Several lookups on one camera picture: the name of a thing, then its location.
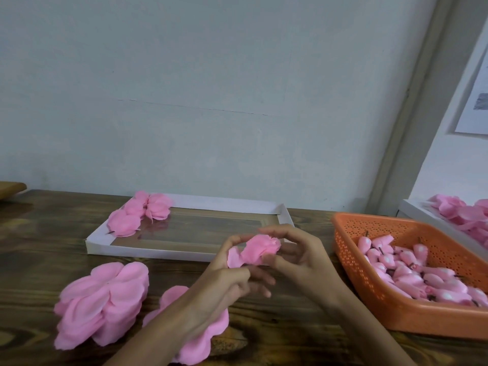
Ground pile of pink petals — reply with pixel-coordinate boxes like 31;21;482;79
427;194;488;249

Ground pink petal flower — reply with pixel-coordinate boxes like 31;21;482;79
145;194;175;222

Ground person's right forearm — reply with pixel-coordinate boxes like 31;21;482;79
320;286;419;366

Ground white shallow tray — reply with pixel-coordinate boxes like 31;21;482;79
85;193;294;262

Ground white paper notice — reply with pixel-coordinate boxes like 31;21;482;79
455;53;488;136

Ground pink rose buds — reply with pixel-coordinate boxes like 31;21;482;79
357;234;488;306

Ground stack of pink petals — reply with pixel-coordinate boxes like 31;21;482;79
142;285;230;366
53;261;150;351

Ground group of finished pink roses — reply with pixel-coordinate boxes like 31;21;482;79
106;191;175;238

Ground person's left forearm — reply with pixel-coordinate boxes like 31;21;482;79
103;301;210;366

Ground person's right hand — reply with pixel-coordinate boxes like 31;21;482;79
258;225;346;303

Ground grey door frame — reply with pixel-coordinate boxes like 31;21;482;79
368;0;488;216

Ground orange plastic basket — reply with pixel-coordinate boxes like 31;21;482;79
333;212;488;340

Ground person's left hand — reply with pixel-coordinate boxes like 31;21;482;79
181;234;278;332

